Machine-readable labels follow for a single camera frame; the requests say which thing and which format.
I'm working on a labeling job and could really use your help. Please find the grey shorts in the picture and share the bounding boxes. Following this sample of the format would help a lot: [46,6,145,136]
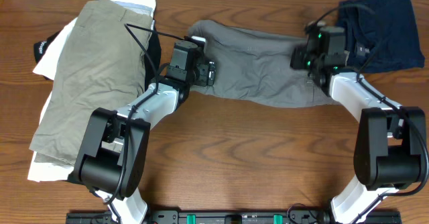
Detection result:
[188,20,335,108]

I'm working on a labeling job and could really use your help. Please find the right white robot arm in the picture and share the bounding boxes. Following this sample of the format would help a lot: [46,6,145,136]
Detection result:
[290,46,428,223]

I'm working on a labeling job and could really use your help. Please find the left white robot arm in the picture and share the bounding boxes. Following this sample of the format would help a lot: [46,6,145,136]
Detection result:
[72,58,217,223]

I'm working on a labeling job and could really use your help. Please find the black garment with logo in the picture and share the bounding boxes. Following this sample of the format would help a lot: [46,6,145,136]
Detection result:
[33,0,163,184]

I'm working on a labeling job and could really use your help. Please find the dark navy folded garment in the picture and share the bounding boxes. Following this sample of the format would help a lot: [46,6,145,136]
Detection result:
[336,0,425,73]

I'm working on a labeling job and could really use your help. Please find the light blue folded garment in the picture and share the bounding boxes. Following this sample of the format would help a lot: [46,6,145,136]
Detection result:
[114,0,156,30]

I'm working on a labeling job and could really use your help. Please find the khaki folded shorts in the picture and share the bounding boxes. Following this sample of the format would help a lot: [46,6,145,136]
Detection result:
[30,0,152,165]

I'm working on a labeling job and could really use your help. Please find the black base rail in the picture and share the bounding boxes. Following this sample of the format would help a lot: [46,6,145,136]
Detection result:
[66,209,402,224]

